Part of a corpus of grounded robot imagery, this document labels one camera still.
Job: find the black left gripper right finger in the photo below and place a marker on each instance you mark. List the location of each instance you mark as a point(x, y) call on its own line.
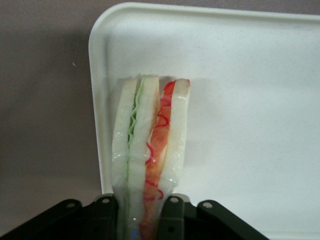
point(200, 220)

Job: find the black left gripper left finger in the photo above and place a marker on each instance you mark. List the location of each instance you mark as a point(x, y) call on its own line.
point(62, 220)

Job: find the triangle sandwich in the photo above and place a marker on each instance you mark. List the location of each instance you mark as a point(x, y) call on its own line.
point(147, 150)

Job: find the white plastic tray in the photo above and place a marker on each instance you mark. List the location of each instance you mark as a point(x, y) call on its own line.
point(237, 112)

